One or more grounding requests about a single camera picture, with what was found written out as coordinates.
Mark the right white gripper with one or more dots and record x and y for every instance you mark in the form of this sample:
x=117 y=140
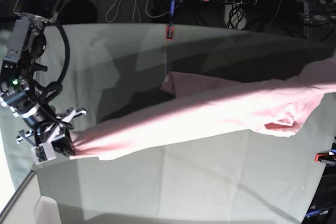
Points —
x=49 y=132

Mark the pink t-shirt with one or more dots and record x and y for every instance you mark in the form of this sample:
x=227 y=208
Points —
x=206 y=106

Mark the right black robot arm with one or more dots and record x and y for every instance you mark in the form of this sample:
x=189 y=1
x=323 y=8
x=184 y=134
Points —
x=26 y=44

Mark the middle red black clamp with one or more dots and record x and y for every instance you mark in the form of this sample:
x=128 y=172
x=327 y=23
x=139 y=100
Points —
x=170 y=25

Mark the red black clamp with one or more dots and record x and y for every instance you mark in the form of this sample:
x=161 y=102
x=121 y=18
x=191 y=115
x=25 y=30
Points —
x=327 y=158
x=170 y=25

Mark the right red black clamp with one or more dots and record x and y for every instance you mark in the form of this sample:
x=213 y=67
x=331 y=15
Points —
x=327 y=158

